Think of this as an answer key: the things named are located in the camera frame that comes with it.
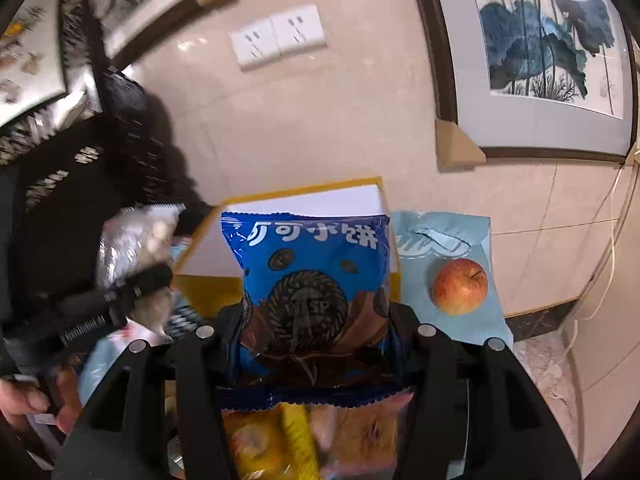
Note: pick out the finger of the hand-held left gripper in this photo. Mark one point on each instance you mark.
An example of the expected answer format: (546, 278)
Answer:
(150, 280)
(192, 220)

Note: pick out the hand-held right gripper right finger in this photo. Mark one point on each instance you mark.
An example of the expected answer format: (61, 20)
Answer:
(402, 345)

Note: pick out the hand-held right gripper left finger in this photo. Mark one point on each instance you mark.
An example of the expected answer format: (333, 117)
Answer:
(225, 355)

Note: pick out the clear silver snack packet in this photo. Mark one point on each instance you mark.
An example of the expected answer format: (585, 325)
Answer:
(130, 245)

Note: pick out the clear pack of round cookies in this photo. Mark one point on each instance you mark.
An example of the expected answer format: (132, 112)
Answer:
(360, 435)

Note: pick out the yellow cardboard box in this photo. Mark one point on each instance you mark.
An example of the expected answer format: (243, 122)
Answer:
(300, 200)

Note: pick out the blue cookie packet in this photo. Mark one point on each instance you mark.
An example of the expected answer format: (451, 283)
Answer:
(310, 270)

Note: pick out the person's left hand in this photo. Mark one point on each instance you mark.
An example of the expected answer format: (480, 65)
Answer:
(25, 402)

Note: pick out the black white zigzag packet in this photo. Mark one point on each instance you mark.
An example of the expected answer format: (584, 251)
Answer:
(183, 319)

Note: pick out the light blue printed tablecloth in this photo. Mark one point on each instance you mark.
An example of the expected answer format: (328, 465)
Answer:
(465, 330)

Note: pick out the red apple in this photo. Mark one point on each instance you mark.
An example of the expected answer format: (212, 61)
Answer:
(459, 287)

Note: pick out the yellow orange snack packet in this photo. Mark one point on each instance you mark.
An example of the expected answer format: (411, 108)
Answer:
(252, 445)

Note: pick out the black carved furniture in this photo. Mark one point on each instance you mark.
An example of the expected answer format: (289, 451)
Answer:
(75, 200)

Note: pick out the framed flower painting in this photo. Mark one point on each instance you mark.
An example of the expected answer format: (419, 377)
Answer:
(25, 50)

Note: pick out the framed blue landscape painting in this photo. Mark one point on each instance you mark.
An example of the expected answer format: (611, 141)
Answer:
(540, 45)

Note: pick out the white wall socket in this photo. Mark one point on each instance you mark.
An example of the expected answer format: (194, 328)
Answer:
(254, 46)
(298, 30)

